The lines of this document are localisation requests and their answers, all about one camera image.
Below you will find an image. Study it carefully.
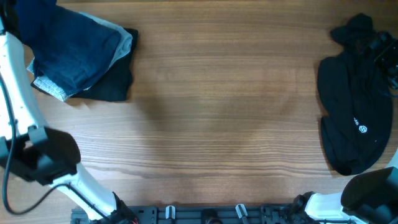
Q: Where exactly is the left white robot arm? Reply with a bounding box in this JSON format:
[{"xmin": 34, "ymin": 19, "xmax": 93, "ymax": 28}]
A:
[{"xmin": 1, "ymin": 13, "xmax": 128, "ymax": 223}]

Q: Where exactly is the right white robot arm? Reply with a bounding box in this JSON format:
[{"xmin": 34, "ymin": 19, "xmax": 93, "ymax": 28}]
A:
[{"xmin": 294, "ymin": 30, "xmax": 397, "ymax": 223}]

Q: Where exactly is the black garment with white logo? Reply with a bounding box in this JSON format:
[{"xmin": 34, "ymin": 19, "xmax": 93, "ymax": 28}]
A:
[{"xmin": 317, "ymin": 13, "xmax": 393, "ymax": 175}]

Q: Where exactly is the folded light grey garment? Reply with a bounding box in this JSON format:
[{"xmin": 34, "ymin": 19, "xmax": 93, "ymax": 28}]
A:
[{"xmin": 27, "ymin": 12, "xmax": 132, "ymax": 101}]

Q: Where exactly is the folded black garment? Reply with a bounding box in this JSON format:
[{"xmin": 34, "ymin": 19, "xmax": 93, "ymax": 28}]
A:
[{"xmin": 30, "ymin": 27, "xmax": 139, "ymax": 103}]

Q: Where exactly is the folded dark blue garment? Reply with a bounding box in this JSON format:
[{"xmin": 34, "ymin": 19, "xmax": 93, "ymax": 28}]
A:
[{"xmin": 14, "ymin": 0, "xmax": 121, "ymax": 95}]

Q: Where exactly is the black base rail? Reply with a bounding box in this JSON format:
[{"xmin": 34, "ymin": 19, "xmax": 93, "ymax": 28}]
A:
[{"xmin": 70, "ymin": 203, "xmax": 312, "ymax": 224}]

